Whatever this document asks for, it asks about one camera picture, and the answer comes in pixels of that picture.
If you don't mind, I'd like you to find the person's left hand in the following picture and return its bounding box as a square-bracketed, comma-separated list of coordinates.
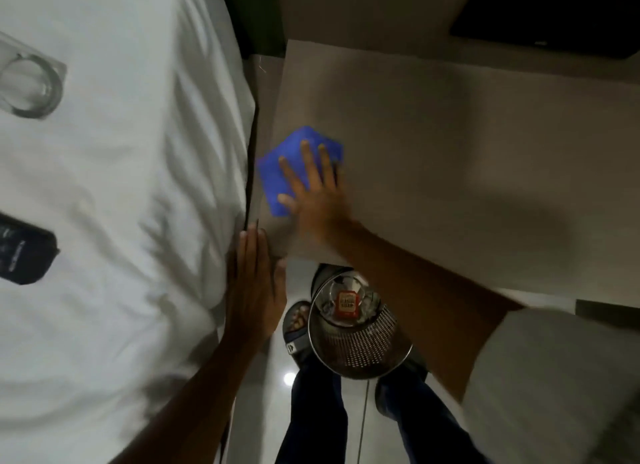
[222, 226, 289, 352]

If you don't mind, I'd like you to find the person's right hand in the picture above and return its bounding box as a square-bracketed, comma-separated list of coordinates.
[277, 140, 361, 245]

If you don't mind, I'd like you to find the blue cleaning cloth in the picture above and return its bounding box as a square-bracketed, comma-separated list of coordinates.
[255, 125, 345, 219]

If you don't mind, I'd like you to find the black remote control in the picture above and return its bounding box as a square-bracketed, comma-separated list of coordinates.
[0, 211, 61, 285]

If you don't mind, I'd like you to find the clear drinking glass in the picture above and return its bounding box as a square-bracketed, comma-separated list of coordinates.
[0, 28, 69, 120]

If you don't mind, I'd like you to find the person's right forearm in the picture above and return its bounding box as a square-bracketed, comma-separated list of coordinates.
[329, 224, 523, 405]

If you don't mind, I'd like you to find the person's left forearm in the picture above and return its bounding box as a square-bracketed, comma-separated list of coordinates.
[109, 338, 261, 464]

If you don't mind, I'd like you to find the person's left black sandal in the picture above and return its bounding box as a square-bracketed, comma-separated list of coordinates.
[282, 300, 313, 367]

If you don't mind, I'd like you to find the person's left trouser leg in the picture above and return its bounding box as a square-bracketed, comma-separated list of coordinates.
[275, 358, 349, 464]

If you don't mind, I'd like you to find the person's trouser leg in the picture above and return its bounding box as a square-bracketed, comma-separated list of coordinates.
[375, 378, 489, 464]
[275, 358, 349, 464]

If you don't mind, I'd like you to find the person's right trouser leg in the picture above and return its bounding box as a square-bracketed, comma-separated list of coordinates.
[375, 378, 489, 464]

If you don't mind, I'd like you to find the person's white right sleeve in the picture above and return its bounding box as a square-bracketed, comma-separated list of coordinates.
[459, 306, 640, 464]

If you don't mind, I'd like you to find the red paper packet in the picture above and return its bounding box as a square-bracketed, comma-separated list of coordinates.
[335, 291, 359, 321]

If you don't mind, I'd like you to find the perforated metal waste bin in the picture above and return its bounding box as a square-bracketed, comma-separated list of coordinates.
[307, 264, 414, 381]

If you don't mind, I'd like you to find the white bed with wrinkled sheet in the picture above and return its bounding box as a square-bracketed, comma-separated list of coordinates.
[0, 0, 259, 464]

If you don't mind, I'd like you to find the brown wooden table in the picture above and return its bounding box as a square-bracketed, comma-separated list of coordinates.
[247, 38, 640, 309]

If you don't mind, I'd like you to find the green padded headboard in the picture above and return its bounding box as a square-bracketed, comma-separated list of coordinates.
[217, 0, 286, 60]

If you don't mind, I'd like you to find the black wall panel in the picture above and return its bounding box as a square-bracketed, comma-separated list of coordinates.
[449, 0, 640, 60]

